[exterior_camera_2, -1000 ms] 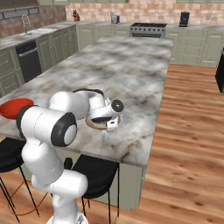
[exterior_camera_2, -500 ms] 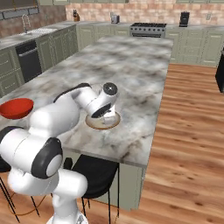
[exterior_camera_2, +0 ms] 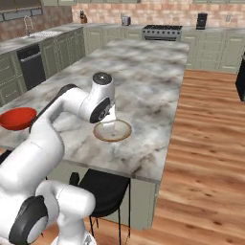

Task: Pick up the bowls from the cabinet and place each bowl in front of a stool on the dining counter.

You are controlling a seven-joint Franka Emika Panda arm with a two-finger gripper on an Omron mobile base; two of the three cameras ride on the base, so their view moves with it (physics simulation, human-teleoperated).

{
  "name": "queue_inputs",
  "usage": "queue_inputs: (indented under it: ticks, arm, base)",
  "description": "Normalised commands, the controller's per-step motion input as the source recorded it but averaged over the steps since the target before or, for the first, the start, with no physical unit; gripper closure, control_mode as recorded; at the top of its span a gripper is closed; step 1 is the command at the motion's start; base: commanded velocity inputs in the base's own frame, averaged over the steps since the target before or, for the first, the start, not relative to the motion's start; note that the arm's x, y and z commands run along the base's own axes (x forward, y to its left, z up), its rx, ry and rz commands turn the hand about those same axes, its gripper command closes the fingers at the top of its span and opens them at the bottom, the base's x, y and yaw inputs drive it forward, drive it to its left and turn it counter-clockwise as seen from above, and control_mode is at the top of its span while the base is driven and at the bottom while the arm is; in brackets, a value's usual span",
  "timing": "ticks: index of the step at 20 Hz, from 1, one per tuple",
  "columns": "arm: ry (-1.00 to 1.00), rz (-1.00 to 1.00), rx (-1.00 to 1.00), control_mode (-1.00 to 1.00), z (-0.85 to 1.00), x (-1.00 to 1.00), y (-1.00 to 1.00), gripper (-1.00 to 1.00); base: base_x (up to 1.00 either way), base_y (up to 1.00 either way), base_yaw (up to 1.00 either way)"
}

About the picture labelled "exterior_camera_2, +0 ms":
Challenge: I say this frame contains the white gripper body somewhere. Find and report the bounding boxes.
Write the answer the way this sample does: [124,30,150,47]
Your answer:
[100,103,118,127]

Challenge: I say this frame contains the pale bowl with brown rim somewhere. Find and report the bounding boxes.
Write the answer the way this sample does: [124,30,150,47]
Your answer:
[92,119,133,144]

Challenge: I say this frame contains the black stool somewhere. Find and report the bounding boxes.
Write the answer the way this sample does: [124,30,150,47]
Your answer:
[69,168,132,239]
[0,149,13,166]

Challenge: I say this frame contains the pale green island counter base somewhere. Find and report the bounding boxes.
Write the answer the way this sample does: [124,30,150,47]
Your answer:
[47,159,161,232]

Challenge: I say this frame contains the red bowl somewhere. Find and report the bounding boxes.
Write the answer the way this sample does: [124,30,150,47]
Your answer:
[0,106,38,131]

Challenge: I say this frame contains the pale green cupboard run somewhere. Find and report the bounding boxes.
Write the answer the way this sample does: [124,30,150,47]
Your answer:
[180,30,245,75]
[83,25,145,56]
[0,28,87,108]

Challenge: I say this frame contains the black dishwasher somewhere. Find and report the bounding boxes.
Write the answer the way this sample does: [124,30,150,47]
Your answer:
[16,43,48,92]

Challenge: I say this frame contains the silver toaster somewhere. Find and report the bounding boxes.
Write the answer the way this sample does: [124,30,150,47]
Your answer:
[120,14,132,27]

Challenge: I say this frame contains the steel stove with black hob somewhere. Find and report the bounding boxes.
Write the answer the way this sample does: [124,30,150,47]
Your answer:
[142,24,184,42]

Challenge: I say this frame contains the brown knife block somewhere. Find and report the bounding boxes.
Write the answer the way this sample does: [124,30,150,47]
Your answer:
[78,10,88,25]

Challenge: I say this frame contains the steel sink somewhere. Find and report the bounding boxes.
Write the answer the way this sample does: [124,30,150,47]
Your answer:
[20,30,64,41]

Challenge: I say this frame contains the steel tap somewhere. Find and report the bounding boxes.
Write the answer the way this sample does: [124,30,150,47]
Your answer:
[23,14,34,37]

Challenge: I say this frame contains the black appliance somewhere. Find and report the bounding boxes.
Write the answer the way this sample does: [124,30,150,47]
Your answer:
[234,53,245,103]

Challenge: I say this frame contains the pale green wall cupboards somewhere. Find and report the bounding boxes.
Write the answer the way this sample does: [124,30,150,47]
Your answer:
[191,0,245,5]
[41,0,142,7]

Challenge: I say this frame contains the window with grey frame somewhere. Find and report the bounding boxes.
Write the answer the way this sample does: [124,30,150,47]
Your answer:
[0,0,44,23]

